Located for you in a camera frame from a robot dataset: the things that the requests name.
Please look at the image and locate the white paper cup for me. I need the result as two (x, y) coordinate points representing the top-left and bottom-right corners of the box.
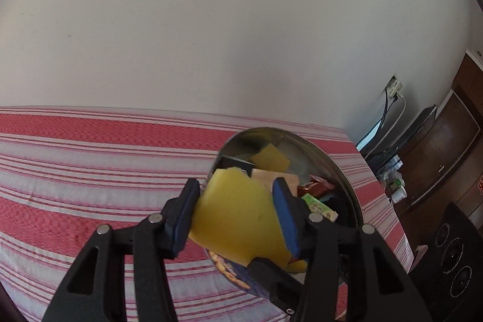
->
(391, 186), (407, 203)

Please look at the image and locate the small yellow sponge piece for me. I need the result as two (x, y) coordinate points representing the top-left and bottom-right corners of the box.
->
(189, 167), (291, 268)

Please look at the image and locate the brown wooden cabinet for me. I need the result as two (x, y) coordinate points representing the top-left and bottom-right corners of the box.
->
(395, 52), (482, 218)

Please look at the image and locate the wall power socket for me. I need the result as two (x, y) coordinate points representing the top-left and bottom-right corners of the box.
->
(385, 75), (403, 99)

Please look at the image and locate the large yellow green sponge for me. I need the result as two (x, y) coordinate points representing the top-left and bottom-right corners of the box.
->
(285, 258), (308, 274)

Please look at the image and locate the black monitor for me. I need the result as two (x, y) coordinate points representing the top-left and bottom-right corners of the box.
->
(356, 104), (439, 160)

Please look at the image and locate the blue round cookie tin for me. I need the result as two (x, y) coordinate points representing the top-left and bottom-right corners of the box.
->
(200, 127), (363, 276)

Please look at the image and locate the black power cable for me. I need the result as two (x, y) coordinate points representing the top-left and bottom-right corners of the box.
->
(363, 91), (390, 157)

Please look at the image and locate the red striped tablecloth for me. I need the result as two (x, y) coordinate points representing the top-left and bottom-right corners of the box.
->
(1, 107), (414, 321)

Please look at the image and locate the black box with badge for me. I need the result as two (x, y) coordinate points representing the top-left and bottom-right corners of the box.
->
(215, 155), (254, 177)

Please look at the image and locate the black induction cooktop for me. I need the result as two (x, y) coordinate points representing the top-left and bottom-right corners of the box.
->
(409, 203), (482, 321)

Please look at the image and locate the green tissue pack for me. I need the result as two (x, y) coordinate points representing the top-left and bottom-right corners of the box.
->
(301, 194), (338, 222)

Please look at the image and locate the white charger cable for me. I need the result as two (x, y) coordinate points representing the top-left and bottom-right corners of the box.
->
(371, 93), (408, 157)

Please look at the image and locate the dark red snack packet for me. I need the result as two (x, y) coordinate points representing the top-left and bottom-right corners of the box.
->
(297, 175), (336, 198)

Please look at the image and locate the beige snack packet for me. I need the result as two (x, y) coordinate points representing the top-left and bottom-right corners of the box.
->
(251, 168), (300, 196)

